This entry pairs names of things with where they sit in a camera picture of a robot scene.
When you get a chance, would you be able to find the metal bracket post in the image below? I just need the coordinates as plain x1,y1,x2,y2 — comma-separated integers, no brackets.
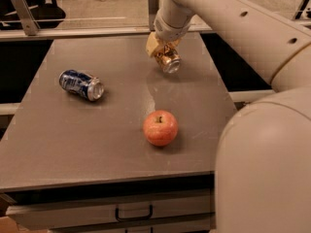
11,0,40,36
148,0,159,31

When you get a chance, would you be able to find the red apple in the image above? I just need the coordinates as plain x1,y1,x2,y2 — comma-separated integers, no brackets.
143,110,178,147

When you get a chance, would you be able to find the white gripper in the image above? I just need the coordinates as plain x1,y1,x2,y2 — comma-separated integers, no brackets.
146,10,190,57

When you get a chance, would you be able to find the orange soda can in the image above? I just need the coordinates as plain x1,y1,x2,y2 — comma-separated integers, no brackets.
155,45,181,74

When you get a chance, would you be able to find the middle metal bracket post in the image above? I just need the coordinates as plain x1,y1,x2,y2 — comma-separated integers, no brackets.
148,0,159,31

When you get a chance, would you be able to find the black office chair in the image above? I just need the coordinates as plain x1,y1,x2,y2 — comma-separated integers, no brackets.
0,0,66,30

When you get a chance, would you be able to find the left metal bracket post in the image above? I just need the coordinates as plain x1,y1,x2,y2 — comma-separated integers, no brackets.
11,0,40,36

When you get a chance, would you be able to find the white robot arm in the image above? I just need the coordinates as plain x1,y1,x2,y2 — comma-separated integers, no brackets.
146,0,311,233

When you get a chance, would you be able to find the blue soda can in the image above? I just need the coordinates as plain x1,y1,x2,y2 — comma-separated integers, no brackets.
59,70,104,102

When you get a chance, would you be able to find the grey drawer with black handle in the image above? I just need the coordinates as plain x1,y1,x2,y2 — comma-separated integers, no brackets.
7,189,215,230

